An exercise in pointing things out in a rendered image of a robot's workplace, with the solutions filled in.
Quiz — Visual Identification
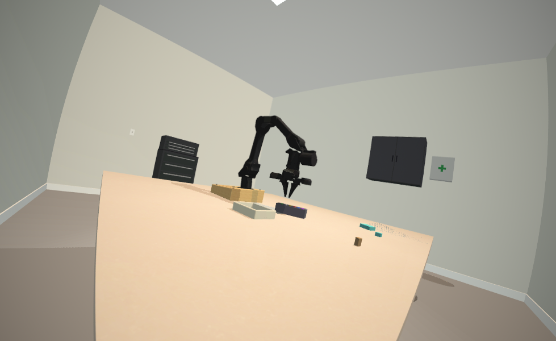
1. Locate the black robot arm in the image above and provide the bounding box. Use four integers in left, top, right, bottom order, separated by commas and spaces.
238, 116, 317, 189

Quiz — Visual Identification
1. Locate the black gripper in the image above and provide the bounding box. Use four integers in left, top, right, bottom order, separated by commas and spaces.
269, 163, 312, 198

